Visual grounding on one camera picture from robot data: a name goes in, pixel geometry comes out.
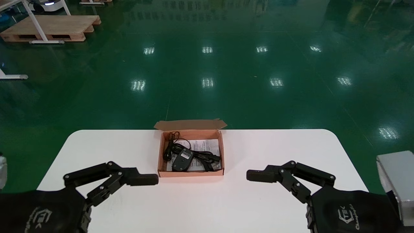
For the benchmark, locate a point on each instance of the black cloth-covered right gripper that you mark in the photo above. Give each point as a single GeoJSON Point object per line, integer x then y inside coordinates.
{"type": "Point", "coordinates": [352, 213]}

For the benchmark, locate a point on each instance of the black cloth-covered left gripper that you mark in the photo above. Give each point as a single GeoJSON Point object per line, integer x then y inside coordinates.
{"type": "Point", "coordinates": [42, 210]}

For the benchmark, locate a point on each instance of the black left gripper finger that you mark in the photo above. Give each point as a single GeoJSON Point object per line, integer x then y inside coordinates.
{"type": "Point", "coordinates": [144, 179]}

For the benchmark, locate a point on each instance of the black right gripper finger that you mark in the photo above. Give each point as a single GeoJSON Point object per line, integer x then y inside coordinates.
{"type": "Point", "coordinates": [262, 175]}

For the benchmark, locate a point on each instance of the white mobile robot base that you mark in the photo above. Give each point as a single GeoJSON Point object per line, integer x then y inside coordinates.
{"type": "Point", "coordinates": [48, 7]}

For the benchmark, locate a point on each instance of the brown cardboard storage box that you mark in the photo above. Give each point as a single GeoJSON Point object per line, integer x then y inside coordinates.
{"type": "Point", "coordinates": [190, 125]}

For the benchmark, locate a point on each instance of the white printed instruction sheet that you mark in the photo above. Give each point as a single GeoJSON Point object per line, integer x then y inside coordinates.
{"type": "Point", "coordinates": [207, 145]}

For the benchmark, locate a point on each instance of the white metal table foot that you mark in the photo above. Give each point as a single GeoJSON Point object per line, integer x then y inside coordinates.
{"type": "Point", "coordinates": [13, 77]}

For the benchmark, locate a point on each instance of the large wooden pallet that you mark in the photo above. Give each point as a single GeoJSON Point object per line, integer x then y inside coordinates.
{"type": "Point", "coordinates": [55, 27]}

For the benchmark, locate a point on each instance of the small wooden pallet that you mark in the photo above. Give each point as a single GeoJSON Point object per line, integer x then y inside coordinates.
{"type": "Point", "coordinates": [93, 1]}

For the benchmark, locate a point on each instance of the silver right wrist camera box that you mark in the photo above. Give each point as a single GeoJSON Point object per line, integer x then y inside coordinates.
{"type": "Point", "coordinates": [396, 181]}

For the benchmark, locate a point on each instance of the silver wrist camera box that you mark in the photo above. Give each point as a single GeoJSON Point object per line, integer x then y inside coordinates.
{"type": "Point", "coordinates": [396, 181]}
{"type": "Point", "coordinates": [2, 171]}

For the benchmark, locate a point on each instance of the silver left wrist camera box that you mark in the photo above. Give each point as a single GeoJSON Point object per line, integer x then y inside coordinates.
{"type": "Point", "coordinates": [2, 171]}

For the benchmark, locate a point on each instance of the white metal table frame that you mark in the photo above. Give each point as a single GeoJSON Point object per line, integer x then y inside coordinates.
{"type": "Point", "coordinates": [45, 41]}

